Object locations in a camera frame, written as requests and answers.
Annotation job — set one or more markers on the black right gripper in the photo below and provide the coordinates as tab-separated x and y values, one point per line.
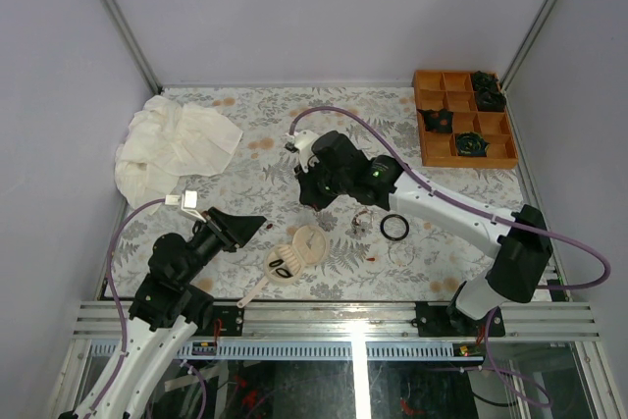
309	195

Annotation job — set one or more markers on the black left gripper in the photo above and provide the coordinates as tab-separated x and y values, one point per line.
238	230

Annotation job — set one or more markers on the beige round jewelry case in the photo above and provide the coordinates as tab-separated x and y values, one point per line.
285	263

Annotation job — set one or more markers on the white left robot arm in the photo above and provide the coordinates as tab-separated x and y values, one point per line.
166	311

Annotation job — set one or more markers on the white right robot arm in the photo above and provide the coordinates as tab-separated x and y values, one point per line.
519	255

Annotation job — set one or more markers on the floral patterned table mat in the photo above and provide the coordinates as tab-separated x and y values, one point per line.
260	181

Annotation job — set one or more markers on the crumpled white cloth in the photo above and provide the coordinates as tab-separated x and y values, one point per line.
167	141

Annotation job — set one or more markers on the black flower orange dots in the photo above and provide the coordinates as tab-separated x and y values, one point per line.
439	121

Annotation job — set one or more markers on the black flower yellow green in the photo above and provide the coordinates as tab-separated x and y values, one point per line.
470	144

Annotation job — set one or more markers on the wooden compartment tray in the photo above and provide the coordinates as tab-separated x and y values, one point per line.
453	90

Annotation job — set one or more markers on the black fabric flower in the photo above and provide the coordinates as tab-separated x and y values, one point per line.
490	101
484	81

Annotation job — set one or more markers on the black fabric flower top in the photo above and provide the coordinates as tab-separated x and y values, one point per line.
484	81

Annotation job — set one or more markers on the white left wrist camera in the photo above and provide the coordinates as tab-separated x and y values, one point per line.
187	204

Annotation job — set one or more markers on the aluminium front rail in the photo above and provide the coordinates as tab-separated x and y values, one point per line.
319	320

